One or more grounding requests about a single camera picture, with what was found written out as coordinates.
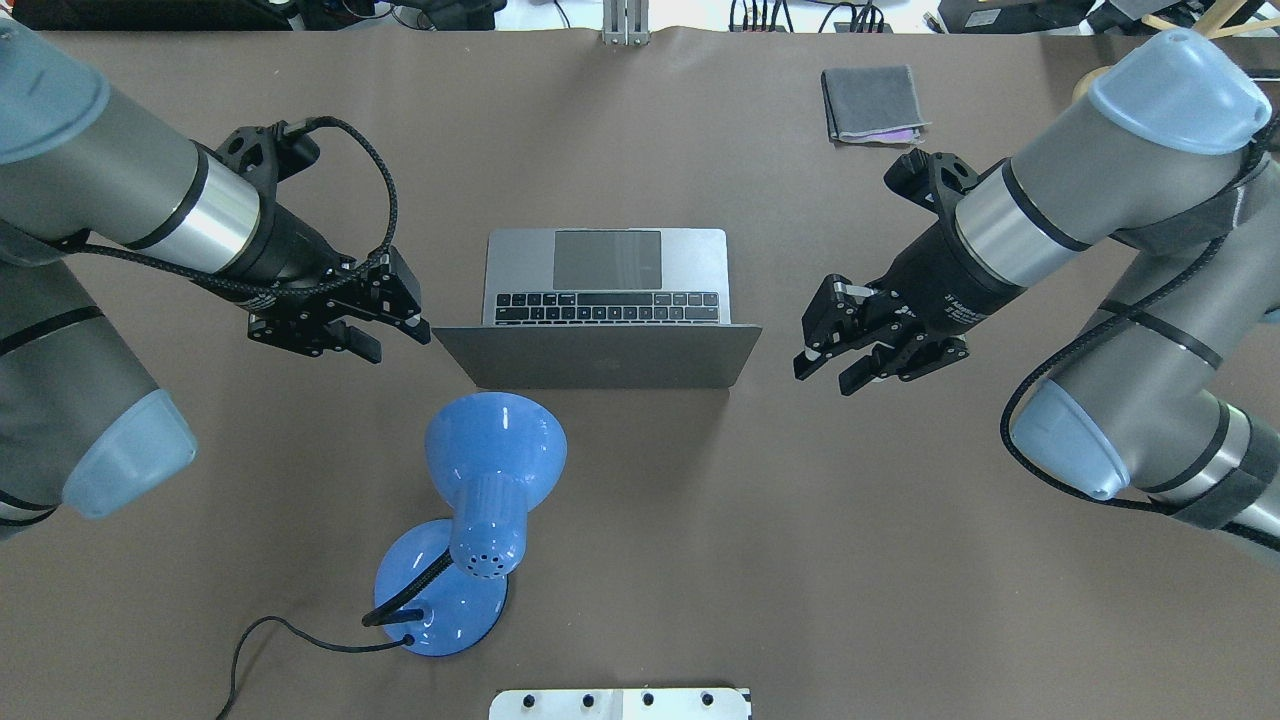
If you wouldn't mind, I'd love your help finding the folded grey cloth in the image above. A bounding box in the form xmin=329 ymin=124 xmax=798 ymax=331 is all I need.
xmin=820 ymin=64 xmax=928 ymax=145

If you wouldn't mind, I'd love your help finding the black braided left cable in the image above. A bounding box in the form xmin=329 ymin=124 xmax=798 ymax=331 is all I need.
xmin=60 ymin=117 xmax=401 ymax=299

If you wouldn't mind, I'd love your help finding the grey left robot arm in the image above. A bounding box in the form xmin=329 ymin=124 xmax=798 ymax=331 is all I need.
xmin=1 ymin=18 xmax=431 ymax=538

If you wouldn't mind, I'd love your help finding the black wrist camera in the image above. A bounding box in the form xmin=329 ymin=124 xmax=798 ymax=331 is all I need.
xmin=212 ymin=120 xmax=320 ymax=193
xmin=883 ymin=149 xmax=984 ymax=215

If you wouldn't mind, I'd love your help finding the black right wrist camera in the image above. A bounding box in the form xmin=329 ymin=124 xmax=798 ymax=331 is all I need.
xmin=883 ymin=149 xmax=984 ymax=215

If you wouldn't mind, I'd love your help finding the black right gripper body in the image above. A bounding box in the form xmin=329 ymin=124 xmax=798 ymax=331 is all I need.
xmin=870 ymin=222 xmax=1025 ymax=375

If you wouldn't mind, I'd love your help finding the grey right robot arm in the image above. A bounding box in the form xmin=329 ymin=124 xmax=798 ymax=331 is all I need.
xmin=794 ymin=29 xmax=1277 ymax=562

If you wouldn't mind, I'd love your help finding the grey laptop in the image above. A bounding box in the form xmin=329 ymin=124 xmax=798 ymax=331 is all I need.
xmin=433 ymin=227 xmax=762 ymax=391

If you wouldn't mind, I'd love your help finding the black braided right cable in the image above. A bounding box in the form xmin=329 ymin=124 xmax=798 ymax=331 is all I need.
xmin=1000 ymin=231 xmax=1280 ymax=516

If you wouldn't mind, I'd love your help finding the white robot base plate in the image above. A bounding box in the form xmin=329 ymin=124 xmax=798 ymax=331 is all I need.
xmin=488 ymin=687 xmax=754 ymax=719

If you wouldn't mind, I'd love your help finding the blue desk lamp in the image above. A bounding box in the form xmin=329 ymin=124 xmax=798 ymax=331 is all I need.
xmin=362 ymin=392 xmax=567 ymax=657

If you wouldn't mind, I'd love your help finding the black braided cable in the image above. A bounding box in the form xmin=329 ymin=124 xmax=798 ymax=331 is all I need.
xmin=1000 ymin=231 xmax=1280 ymax=516
xmin=60 ymin=117 xmax=401 ymax=299

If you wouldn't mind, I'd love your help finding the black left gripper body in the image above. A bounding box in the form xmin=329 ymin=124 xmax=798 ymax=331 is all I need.
xmin=236 ymin=208 xmax=357 ymax=322

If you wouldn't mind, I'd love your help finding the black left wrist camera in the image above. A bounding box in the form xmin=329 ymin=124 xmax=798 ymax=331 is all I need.
xmin=212 ymin=120 xmax=320 ymax=193

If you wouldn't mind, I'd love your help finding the wooden mug tree stand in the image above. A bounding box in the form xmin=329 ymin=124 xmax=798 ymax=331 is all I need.
xmin=1071 ymin=1 xmax=1279 ymax=101

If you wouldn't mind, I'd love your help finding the black lamp power cable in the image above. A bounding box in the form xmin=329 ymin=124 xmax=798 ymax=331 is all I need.
xmin=216 ymin=615 xmax=415 ymax=720

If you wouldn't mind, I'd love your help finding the aluminium camera mast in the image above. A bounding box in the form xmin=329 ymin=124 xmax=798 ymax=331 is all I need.
xmin=600 ymin=0 xmax=650 ymax=47

